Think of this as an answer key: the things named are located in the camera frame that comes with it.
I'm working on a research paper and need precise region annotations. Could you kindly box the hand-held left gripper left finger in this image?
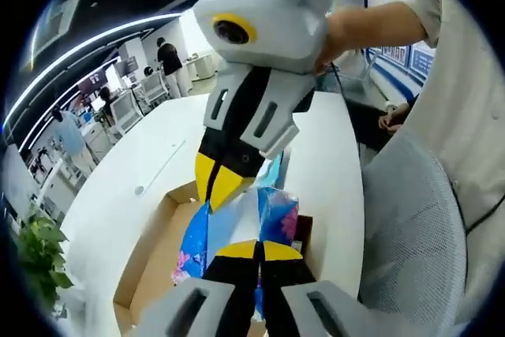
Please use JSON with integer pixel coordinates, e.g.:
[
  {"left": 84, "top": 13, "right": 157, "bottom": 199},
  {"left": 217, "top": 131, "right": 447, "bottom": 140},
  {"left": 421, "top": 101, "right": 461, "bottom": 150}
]
[{"left": 133, "top": 238, "right": 260, "bottom": 337}]

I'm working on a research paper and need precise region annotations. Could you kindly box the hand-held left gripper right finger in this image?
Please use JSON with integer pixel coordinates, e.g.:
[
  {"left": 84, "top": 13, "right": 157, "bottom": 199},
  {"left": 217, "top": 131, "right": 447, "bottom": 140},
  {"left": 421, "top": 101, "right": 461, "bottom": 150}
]
[{"left": 260, "top": 240, "right": 380, "bottom": 337}]

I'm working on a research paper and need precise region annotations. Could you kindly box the blue floral soft pack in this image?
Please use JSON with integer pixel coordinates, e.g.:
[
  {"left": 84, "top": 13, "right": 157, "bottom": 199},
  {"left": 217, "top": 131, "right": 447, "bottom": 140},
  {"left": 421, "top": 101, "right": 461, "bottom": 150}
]
[{"left": 170, "top": 150, "right": 301, "bottom": 324}]

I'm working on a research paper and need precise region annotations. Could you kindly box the brown cardboard shoe box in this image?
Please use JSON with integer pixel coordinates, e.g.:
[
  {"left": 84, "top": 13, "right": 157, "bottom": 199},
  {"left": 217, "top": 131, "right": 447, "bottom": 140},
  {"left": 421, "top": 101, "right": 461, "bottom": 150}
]
[{"left": 112, "top": 181, "right": 316, "bottom": 337}]

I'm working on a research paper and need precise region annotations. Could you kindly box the person's right hand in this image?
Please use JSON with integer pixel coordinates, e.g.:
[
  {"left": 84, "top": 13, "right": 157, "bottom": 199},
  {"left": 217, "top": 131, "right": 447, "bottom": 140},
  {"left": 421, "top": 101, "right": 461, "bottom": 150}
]
[{"left": 313, "top": 8, "right": 357, "bottom": 75}]

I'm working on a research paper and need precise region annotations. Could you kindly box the dark red packet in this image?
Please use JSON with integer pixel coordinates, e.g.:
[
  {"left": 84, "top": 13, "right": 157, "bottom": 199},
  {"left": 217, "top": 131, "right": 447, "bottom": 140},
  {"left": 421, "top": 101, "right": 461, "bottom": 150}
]
[{"left": 290, "top": 214, "right": 314, "bottom": 254}]

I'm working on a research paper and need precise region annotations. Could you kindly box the white office chair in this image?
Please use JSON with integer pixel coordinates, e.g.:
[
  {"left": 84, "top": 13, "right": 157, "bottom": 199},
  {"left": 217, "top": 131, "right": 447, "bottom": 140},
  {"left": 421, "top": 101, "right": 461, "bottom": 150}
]
[
  {"left": 139, "top": 73, "right": 170, "bottom": 108},
  {"left": 107, "top": 89, "right": 146, "bottom": 137}
]

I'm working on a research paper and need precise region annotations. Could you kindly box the grey mesh office chair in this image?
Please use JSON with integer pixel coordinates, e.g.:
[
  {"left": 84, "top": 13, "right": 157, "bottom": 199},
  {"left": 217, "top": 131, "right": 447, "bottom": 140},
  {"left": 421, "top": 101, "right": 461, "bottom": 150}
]
[{"left": 357, "top": 127, "right": 473, "bottom": 337}]

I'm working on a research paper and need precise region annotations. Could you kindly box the green potted plant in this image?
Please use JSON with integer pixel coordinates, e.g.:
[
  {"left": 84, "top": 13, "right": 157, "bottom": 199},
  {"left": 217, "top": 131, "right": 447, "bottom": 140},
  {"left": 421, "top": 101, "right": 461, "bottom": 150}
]
[{"left": 13, "top": 210, "right": 86, "bottom": 322}]

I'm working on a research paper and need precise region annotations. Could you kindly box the ceiling air conditioner vent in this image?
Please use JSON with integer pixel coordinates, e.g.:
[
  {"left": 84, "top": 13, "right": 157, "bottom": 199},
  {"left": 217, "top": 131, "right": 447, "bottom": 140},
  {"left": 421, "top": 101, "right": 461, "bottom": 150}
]
[{"left": 29, "top": 0, "right": 83, "bottom": 68}]

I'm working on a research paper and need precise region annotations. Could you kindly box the person in beige shirt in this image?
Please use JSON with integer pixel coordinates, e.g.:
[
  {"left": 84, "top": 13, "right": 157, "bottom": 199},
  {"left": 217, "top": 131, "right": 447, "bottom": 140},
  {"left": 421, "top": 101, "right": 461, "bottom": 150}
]
[{"left": 406, "top": 0, "right": 505, "bottom": 314}]

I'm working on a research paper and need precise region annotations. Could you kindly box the white table cable cover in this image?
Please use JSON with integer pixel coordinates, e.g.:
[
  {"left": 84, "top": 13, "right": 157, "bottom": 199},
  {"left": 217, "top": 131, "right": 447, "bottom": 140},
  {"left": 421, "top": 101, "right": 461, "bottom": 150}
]
[{"left": 133, "top": 138, "right": 188, "bottom": 197}]

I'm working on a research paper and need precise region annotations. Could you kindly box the blue white wall display board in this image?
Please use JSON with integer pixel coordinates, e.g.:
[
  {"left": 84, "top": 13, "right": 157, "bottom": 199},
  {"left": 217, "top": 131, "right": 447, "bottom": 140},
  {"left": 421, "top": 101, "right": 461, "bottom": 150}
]
[{"left": 361, "top": 0, "right": 436, "bottom": 98}]

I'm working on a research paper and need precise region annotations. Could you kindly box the distant wall display screen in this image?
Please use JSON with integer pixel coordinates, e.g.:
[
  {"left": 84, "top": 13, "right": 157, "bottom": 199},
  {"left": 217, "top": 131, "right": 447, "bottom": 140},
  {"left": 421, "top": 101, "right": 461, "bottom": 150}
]
[{"left": 76, "top": 71, "right": 104, "bottom": 94}]

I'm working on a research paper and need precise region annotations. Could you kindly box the black cable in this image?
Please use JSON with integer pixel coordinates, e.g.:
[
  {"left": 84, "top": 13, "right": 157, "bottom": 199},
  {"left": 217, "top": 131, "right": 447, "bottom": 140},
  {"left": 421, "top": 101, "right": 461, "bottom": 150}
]
[{"left": 445, "top": 177, "right": 505, "bottom": 235}]

